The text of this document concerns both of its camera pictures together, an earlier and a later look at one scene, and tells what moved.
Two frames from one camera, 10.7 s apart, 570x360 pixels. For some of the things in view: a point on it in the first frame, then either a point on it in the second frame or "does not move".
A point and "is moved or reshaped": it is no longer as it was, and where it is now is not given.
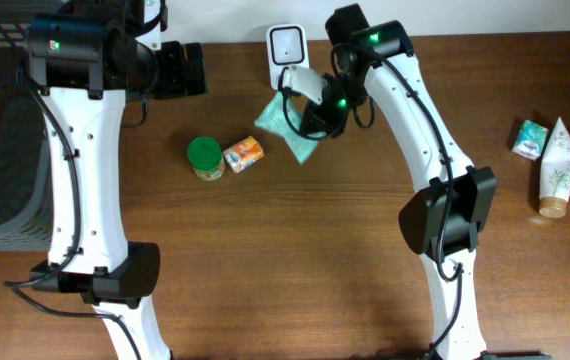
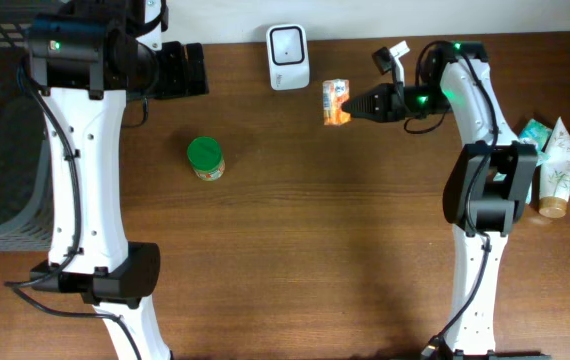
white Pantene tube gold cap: [558, 171] does not move
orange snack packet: [243, 153] is moved or reshaped
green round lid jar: [205, 155] does not move
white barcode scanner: [287, 46] does not move
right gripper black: [322, 120] → [384, 102]
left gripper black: [178, 80] does not move
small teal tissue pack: [530, 140] does not move
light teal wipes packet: [273, 120] → [541, 158]
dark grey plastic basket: [7, 202] does not move
